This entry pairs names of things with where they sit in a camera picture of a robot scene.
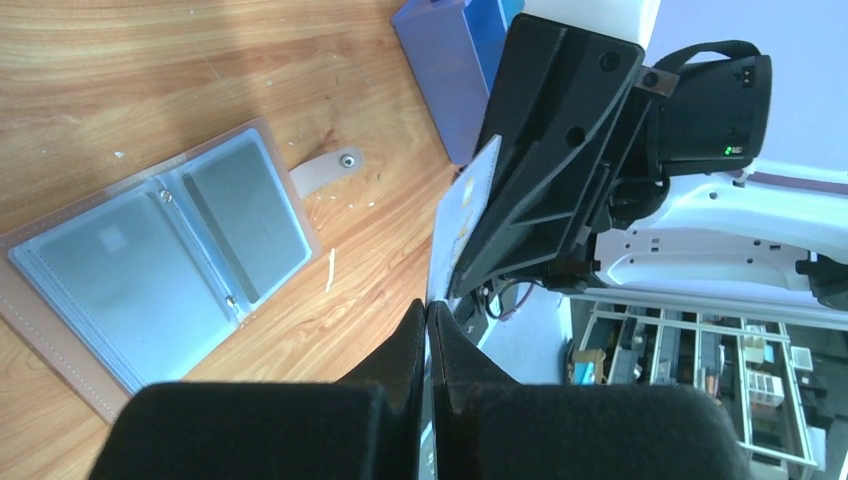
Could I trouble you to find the blue plastic box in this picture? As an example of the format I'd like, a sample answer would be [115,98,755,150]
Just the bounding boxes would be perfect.
[391,0,525,165]

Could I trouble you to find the grey card in right sleeve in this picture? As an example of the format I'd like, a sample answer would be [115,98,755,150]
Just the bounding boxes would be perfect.
[180,128,313,306]

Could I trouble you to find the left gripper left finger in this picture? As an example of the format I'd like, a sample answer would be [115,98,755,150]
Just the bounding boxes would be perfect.
[90,300,426,479]

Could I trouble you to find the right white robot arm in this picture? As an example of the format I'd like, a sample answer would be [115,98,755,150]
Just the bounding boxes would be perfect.
[428,1,847,315]

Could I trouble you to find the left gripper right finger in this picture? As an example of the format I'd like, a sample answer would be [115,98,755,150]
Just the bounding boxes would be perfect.
[427,301,751,479]

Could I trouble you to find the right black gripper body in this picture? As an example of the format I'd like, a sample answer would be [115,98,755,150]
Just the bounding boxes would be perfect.
[596,40,773,232]

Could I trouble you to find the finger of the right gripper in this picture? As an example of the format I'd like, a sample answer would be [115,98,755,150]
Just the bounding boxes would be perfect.
[449,13,646,297]

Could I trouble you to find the white printed credit card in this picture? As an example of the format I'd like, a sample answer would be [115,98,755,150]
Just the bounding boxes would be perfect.
[425,135,502,304]

